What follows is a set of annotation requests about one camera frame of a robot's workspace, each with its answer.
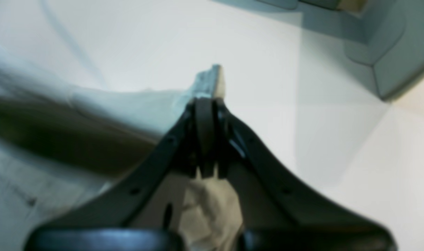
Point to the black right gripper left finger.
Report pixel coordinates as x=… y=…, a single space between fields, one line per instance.
x=141 y=212

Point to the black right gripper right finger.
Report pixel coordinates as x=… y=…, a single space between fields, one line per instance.
x=281 y=212

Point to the grey t-shirt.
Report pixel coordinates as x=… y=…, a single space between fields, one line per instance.
x=62 y=145

